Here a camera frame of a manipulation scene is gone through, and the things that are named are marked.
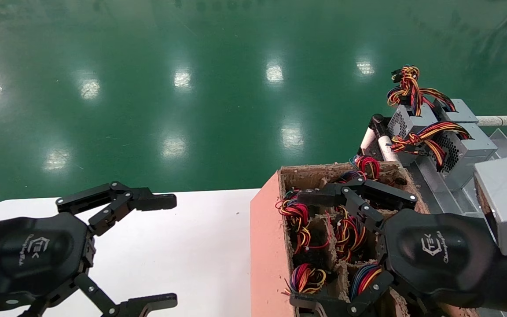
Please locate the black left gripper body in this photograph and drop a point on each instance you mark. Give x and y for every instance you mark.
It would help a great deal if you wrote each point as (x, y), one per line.
(24, 255)

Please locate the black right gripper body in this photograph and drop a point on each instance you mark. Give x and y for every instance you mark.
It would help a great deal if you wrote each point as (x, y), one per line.
(438, 251)

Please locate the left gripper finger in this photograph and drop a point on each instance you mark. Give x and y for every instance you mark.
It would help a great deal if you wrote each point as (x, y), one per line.
(148, 306)
(121, 198)

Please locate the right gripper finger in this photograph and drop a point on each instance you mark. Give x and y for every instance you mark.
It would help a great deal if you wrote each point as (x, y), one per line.
(324, 308)
(368, 191)

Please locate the black pipe connector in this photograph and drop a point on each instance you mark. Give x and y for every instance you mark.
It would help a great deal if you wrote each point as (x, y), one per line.
(379, 122)

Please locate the divided cardboard box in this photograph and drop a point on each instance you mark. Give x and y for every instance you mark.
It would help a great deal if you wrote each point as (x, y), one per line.
(269, 246)

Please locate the grey power supply mesh side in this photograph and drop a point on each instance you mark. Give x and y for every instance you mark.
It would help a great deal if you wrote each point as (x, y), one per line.
(469, 149)

